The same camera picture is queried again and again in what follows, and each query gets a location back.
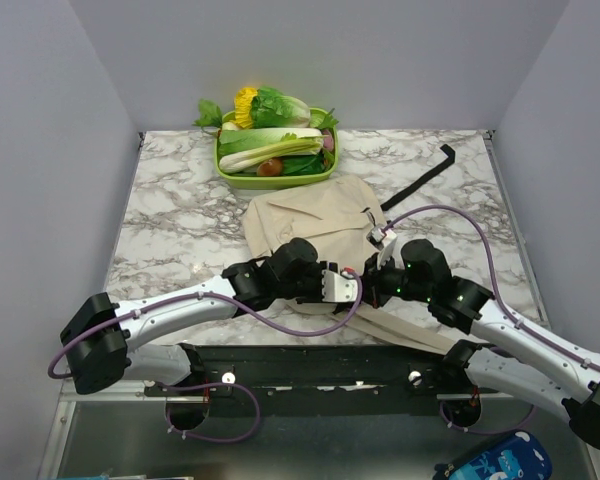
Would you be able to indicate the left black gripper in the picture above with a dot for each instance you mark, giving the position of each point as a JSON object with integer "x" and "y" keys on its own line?
{"x": 317, "y": 270}

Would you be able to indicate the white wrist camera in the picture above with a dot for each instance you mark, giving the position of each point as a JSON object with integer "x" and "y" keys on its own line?
{"x": 339, "y": 287}
{"x": 384, "y": 240}

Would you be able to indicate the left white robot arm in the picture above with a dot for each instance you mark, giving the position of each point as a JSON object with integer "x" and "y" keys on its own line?
{"x": 101, "y": 341}

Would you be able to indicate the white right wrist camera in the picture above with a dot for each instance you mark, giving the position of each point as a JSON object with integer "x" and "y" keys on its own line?
{"x": 384, "y": 240}

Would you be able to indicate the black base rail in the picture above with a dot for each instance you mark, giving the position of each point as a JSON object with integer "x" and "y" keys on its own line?
{"x": 307, "y": 381}

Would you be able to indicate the aluminium frame rail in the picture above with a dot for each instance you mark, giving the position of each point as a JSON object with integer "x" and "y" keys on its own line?
{"x": 123, "y": 433}

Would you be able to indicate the blue pencil case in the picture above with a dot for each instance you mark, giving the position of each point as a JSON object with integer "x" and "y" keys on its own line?
{"x": 516, "y": 455}

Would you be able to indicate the yellow corn flower vegetable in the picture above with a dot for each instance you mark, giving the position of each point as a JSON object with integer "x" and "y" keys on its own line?
{"x": 242, "y": 107}

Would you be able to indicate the beige canvas backpack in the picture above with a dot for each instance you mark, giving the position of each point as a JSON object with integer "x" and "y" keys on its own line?
{"x": 336, "y": 216}

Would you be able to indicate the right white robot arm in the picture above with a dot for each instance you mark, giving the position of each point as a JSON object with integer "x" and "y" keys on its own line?
{"x": 514, "y": 355}

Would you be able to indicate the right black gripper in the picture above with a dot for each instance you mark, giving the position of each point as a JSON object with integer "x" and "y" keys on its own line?
{"x": 372, "y": 282}

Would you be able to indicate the green vegetable tray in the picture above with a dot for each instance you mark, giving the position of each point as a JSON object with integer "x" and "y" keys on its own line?
{"x": 277, "y": 157}

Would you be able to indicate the brown mushroom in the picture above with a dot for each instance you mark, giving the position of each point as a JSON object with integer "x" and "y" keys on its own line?
{"x": 270, "y": 168}

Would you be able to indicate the napa cabbage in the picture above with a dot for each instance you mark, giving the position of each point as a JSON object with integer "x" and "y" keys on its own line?
{"x": 240, "y": 150}

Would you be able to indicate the green leafy lettuce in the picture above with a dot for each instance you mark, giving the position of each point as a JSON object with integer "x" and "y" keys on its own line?
{"x": 272, "y": 108}

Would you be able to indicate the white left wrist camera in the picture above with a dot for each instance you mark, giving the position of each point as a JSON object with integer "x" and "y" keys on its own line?
{"x": 339, "y": 287}

